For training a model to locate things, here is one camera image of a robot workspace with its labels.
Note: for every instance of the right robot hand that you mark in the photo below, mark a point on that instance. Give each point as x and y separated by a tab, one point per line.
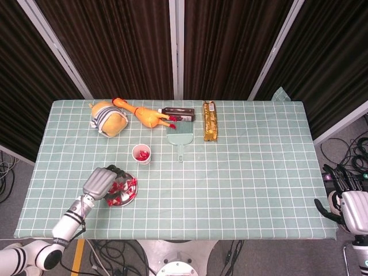
356	210

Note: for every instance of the yellow floor tape strip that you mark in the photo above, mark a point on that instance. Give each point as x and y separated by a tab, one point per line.
77	258

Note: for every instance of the green checked tablecloth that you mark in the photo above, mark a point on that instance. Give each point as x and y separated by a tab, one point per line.
230	187

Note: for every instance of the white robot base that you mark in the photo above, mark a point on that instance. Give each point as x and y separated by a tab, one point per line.
178	247

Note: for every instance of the yellow striped plush toy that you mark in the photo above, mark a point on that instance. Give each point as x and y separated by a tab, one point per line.
107	118

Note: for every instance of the light green comb brush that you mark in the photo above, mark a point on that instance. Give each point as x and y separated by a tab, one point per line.
178	139

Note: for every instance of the grey partition frame post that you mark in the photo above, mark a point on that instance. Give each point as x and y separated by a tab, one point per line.
278	43
52	43
176	43

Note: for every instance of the white paper cup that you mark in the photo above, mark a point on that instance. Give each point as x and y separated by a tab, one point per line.
141	147

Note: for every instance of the dark grape juice carton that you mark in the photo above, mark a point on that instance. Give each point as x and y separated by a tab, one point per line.
179	110

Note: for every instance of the dark brown curtain panel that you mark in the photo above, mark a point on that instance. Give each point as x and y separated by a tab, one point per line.
230	43
115	43
23	86
330	57

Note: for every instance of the gold foil snack pack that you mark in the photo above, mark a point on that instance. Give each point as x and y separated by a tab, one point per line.
210	123

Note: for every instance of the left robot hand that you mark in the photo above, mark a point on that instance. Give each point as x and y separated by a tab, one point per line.
99	184

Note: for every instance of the grey metal tube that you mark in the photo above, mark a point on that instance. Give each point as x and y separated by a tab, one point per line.
345	258

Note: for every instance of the round steel plate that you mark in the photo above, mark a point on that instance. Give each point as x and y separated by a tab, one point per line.
126	199

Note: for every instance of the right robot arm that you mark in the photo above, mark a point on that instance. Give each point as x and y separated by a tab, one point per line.
360	253

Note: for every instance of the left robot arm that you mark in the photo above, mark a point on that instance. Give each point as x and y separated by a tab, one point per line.
67	224

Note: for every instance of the black power strip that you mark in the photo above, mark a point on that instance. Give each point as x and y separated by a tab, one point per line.
327	177

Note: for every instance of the orange rubber chicken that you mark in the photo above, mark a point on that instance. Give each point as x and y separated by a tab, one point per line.
146	116

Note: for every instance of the grey partition frame rail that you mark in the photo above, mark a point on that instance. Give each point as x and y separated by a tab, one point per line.
17	155
339	123

